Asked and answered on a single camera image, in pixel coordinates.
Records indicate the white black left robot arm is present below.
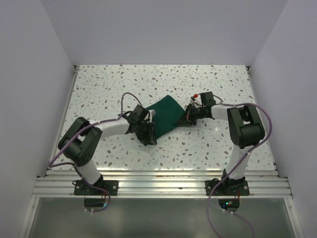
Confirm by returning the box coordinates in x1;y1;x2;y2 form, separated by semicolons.
57;117;157;195

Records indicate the dark green surgical cloth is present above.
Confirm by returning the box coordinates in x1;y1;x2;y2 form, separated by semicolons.
146;95;185;139

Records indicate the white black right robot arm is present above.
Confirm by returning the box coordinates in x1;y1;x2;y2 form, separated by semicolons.
176;104;265;196

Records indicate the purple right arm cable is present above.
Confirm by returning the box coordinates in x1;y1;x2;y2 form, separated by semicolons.
207;94;273;238

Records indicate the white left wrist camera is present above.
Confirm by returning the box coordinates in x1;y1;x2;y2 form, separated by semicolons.
148;110;156;118

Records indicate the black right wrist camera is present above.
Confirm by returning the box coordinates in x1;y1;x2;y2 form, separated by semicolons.
200;92;216;107

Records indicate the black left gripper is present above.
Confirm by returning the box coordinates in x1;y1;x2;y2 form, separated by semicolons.
135;120;157;144

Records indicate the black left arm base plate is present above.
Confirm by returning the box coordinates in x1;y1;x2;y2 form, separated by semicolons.
72;179;119;196

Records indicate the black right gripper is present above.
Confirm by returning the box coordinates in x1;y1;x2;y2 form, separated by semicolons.
176;103;206;126

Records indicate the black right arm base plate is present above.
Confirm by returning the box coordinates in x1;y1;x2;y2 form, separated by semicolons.
205;178;250;196

